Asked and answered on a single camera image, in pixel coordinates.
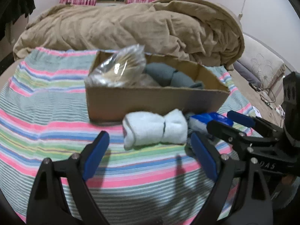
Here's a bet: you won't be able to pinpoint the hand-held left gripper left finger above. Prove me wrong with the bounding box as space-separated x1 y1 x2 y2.
26 131 110 225

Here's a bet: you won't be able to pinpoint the tan blanket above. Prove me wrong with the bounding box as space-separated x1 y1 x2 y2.
13 0 245 71

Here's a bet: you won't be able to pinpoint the white socks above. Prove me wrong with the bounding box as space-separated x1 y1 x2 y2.
122 109 188 150

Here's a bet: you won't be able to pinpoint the clear plastic bag of sticks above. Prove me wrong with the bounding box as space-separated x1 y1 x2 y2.
87 44 147 88

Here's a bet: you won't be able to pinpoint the dark hanging clothes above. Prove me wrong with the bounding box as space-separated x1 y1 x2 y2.
0 0 36 43

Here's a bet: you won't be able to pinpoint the cardboard box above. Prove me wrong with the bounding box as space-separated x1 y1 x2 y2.
85 50 230 123

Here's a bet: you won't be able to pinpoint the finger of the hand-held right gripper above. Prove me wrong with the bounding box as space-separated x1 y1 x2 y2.
226 110 285 137
206 119 280 152

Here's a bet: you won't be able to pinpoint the white embroidered cushion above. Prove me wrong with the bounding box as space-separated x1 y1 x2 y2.
233 33 287 95

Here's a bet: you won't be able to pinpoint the striped blanket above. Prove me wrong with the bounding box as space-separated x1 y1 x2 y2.
0 47 266 224

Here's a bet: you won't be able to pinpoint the blue and white packet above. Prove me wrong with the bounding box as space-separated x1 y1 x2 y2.
189 112 234 132

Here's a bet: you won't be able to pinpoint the grey rolled socks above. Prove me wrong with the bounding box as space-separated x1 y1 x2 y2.
142 62 204 90

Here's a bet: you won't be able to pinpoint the cables on floor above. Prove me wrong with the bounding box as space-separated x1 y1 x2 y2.
249 82 285 116

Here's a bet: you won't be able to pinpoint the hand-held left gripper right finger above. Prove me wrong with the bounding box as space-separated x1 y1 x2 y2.
190 132 275 225

